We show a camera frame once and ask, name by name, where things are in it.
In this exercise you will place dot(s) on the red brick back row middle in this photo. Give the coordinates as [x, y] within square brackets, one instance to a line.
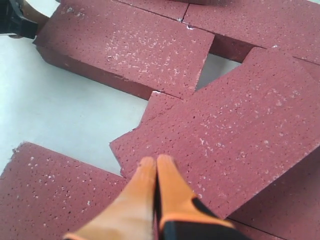
[291, 25]

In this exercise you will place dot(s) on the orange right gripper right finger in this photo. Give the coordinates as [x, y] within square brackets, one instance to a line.
[180, 213]

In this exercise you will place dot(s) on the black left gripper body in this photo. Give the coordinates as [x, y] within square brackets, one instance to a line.
[13, 21]

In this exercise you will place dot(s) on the long red brick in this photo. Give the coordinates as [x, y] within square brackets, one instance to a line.
[125, 47]

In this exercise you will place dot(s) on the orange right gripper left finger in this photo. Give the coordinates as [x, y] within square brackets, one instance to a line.
[131, 215]

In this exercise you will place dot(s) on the large red brick front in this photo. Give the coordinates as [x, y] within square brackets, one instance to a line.
[44, 194]

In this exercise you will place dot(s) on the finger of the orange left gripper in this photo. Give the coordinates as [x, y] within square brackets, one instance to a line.
[34, 15]

